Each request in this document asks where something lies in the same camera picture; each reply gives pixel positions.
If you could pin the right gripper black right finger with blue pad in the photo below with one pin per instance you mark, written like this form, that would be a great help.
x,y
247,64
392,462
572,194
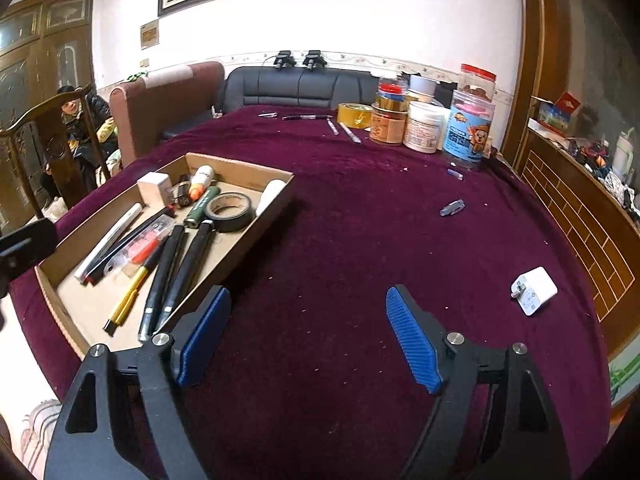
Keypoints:
x,y
521,438

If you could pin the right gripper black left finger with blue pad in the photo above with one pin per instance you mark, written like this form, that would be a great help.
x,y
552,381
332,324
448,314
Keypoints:
x,y
94,435

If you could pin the yellow and black pen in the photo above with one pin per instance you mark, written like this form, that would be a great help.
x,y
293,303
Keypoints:
x,y
122,311

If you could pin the clear case red rings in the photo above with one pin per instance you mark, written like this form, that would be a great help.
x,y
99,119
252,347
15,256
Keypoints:
x,y
140,249

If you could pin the black pen white tip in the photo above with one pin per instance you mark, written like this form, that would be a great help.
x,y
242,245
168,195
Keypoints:
x,y
184,276

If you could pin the white cylindrical stick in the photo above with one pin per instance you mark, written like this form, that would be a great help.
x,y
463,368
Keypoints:
x,y
106,242

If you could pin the white cube charger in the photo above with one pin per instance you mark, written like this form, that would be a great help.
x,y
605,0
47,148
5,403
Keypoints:
x,y
155,189

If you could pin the white glue bottle orange cap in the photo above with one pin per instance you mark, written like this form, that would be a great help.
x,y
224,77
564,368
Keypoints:
x,y
201,180

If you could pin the black gold lipstick tube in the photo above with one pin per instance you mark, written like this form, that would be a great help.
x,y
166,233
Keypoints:
x,y
182,195

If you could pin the shallow cardboard box tray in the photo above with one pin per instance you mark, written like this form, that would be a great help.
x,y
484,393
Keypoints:
x,y
148,257

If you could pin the maroon velvet tablecloth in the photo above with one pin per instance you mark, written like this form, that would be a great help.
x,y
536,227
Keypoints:
x,y
309,381

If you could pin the green lighter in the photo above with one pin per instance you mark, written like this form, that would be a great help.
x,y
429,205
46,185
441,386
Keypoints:
x,y
197,213

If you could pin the clear grey syringe tube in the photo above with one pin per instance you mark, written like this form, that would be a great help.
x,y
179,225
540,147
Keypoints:
x,y
452,208

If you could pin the black tape roll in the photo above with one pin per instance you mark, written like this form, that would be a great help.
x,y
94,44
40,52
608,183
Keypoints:
x,y
230,212

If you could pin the small clear wrapper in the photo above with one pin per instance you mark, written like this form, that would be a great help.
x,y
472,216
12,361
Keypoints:
x,y
456,174

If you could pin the small white bottle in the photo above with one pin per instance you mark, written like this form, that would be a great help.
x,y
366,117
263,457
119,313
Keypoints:
x,y
269,194

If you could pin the blue cartoon plastic jar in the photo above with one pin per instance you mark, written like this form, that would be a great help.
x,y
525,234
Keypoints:
x,y
468,128

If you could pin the seated person dark jacket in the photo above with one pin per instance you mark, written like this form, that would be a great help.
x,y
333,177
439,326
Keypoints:
x,y
76,116

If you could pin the white plastic tub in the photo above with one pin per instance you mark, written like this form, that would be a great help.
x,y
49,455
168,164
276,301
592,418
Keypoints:
x,y
424,127

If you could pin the wooden sideboard gold lines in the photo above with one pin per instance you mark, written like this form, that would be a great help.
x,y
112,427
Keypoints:
x,y
602,236

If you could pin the wooden chair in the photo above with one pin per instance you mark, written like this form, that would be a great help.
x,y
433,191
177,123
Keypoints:
x,y
47,117

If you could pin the brown armchair white cover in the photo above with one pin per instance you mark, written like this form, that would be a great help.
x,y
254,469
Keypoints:
x,y
171,100

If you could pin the amber jar gold lid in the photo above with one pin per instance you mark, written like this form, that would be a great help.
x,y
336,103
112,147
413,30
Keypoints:
x,y
389,113

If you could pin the yellow tape roll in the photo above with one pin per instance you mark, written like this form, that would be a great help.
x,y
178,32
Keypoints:
x,y
355,115

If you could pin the red lid clear jar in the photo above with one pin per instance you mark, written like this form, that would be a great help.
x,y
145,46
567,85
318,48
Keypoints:
x,y
477,81

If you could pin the dark grey leather sofa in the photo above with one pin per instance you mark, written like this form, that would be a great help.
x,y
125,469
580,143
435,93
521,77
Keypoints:
x,y
295,86

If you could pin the wooden cabinet glass doors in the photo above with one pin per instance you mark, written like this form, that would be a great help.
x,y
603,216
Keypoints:
x,y
45,44

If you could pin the white wall plug charger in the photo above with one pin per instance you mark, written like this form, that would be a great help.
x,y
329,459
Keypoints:
x,y
532,289

